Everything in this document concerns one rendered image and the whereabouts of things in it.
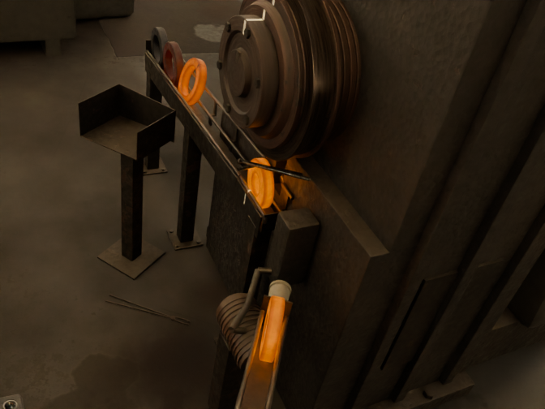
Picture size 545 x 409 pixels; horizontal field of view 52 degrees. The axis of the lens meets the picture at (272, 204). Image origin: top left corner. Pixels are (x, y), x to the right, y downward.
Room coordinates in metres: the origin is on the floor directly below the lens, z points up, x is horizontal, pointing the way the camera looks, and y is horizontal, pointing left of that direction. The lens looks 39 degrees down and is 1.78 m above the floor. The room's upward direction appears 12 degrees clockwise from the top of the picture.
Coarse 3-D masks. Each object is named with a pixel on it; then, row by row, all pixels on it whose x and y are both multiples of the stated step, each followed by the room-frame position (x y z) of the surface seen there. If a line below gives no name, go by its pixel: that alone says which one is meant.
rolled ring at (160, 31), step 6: (156, 30) 2.30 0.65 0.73; (162, 30) 2.29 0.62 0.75; (156, 36) 2.33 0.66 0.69; (162, 36) 2.26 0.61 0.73; (156, 42) 2.35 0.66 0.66; (162, 42) 2.24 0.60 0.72; (156, 48) 2.34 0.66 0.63; (162, 48) 2.22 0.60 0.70; (156, 54) 2.33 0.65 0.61; (162, 54) 2.22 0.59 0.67; (156, 60) 2.30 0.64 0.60; (162, 60) 2.21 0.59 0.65; (162, 66) 2.22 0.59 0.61
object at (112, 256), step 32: (96, 96) 1.71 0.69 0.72; (128, 96) 1.80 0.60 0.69; (96, 128) 1.70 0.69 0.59; (128, 128) 1.73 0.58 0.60; (160, 128) 1.64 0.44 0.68; (128, 160) 1.63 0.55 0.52; (128, 192) 1.63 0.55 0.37; (128, 224) 1.63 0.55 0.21; (128, 256) 1.63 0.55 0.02; (160, 256) 1.69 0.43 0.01
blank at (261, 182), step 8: (256, 160) 1.39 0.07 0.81; (264, 160) 1.40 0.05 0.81; (256, 168) 1.38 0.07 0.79; (248, 176) 1.43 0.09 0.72; (256, 176) 1.41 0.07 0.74; (264, 176) 1.33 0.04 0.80; (272, 176) 1.34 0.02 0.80; (248, 184) 1.42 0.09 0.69; (256, 184) 1.40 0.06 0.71; (264, 184) 1.32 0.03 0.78; (272, 184) 1.33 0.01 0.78; (256, 192) 1.37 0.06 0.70; (264, 192) 1.31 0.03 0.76; (272, 192) 1.32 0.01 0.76; (264, 200) 1.31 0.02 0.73; (264, 208) 1.34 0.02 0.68
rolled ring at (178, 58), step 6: (168, 42) 2.16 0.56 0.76; (174, 42) 2.16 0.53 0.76; (168, 48) 2.16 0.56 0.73; (174, 48) 2.12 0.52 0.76; (168, 54) 2.19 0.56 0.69; (174, 54) 2.09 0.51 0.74; (180, 54) 2.10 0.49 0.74; (168, 60) 2.19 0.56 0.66; (174, 60) 2.08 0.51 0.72; (180, 60) 2.09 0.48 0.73; (168, 66) 2.18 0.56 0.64; (174, 66) 2.08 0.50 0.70; (180, 66) 2.08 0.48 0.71; (168, 72) 2.16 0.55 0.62; (174, 72) 2.08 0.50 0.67; (180, 72) 2.07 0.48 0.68; (174, 78) 2.07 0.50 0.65; (174, 84) 2.08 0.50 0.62
